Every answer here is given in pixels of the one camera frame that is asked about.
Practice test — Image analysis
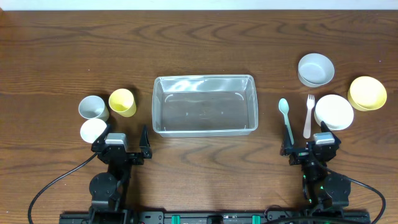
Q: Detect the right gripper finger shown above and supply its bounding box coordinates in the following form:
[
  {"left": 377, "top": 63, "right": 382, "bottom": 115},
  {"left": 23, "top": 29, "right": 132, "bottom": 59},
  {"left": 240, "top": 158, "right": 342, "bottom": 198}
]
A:
[
  {"left": 320, "top": 121, "right": 333, "bottom": 135},
  {"left": 280, "top": 125, "right": 294, "bottom": 156}
]

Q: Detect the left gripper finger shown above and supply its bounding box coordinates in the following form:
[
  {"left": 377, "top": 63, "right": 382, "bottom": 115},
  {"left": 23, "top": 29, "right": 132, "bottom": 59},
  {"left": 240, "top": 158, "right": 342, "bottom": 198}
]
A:
[
  {"left": 139, "top": 125, "right": 152, "bottom": 159},
  {"left": 91, "top": 124, "right": 111, "bottom": 152}
]

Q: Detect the white plastic cup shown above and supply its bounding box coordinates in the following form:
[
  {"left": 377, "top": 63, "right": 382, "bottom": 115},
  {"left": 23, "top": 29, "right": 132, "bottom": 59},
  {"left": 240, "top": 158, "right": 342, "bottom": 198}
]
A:
[{"left": 80, "top": 118, "right": 107, "bottom": 144}]

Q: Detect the white plastic bowl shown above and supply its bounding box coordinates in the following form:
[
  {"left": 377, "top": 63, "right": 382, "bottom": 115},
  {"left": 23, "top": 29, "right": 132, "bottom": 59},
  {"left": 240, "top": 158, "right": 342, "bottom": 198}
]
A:
[{"left": 314, "top": 95, "right": 354, "bottom": 131}]

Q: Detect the pale pink plastic fork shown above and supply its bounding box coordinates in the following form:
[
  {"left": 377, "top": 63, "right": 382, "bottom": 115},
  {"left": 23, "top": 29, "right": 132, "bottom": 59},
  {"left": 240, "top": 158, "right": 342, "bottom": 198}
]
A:
[{"left": 303, "top": 95, "right": 315, "bottom": 139}]

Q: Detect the grey plastic cup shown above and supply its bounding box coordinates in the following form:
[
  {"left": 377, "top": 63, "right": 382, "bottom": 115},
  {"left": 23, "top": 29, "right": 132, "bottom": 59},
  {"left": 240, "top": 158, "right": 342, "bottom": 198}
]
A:
[{"left": 78, "top": 95, "right": 109, "bottom": 121}]

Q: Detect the yellow plastic cup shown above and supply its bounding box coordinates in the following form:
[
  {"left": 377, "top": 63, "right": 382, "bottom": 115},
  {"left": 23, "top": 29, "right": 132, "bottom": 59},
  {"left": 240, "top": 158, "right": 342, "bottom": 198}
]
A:
[{"left": 108, "top": 88, "right": 137, "bottom": 117}]

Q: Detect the yellow plastic bowl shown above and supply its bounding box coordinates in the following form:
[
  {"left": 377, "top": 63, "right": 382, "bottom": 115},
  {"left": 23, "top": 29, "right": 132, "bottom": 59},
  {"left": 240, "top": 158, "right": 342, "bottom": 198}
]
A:
[{"left": 347, "top": 76, "right": 387, "bottom": 111}]

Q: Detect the clear plastic container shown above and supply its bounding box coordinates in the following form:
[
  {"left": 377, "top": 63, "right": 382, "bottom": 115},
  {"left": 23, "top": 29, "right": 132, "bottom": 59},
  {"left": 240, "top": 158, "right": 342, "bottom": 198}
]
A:
[{"left": 152, "top": 75, "right": 259, "bottom": 138}]

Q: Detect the grey plastic bowl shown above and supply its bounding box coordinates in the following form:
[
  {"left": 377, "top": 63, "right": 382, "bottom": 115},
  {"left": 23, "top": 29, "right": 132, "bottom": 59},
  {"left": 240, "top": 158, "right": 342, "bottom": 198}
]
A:
[{"left": 298, "top": 53, "right": 335, "bottom": 88}]

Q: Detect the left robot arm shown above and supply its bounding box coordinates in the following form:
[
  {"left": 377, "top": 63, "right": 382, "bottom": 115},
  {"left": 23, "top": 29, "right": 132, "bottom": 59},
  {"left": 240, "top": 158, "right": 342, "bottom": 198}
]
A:
[{"left": 87, "top": 125, "right": 152, "bottom": 224}]

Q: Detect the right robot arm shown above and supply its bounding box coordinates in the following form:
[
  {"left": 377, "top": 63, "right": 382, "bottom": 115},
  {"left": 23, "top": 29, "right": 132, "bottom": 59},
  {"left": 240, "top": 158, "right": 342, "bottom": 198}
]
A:
[{"left": 280, "top": 122, "right": 351, "bottom": 218}]

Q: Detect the mint green plastic spoon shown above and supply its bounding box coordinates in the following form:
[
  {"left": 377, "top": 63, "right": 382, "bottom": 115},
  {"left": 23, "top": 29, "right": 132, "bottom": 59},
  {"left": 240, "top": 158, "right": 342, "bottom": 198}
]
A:
[{"left": 278, "top": 98, "right": 294, "bottom": 145}]

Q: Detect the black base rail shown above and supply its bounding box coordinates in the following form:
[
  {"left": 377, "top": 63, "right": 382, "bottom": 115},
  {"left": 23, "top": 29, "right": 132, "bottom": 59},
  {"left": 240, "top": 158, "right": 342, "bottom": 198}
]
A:
[{"left": 58, "top": 210, "right": 371, "bottom": 224}]

